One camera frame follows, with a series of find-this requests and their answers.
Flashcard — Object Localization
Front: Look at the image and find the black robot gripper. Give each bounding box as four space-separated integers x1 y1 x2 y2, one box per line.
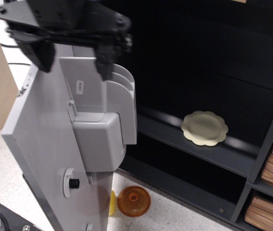
0 0 132 81

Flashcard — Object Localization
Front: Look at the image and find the grey toy fridge door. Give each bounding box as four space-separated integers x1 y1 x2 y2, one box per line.
2 45 137 231

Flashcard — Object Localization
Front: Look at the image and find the dark grey fridge cabinet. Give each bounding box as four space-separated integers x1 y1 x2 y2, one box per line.
97 0 273 231

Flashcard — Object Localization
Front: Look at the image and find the cream scalloped plate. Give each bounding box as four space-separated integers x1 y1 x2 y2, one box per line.
181 111 229 147

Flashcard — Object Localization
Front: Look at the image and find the yellow toy bell pepper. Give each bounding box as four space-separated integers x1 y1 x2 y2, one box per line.
108 190 116 216

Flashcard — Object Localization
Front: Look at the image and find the orange translucent plastic lid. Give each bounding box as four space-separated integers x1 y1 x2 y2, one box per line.
117 186 151 217

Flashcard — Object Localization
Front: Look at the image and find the lower wicker basket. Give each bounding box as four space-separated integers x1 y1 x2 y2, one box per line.
244 195 273 231

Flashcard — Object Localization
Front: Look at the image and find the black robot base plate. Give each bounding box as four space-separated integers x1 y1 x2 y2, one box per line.
0 204 41 231

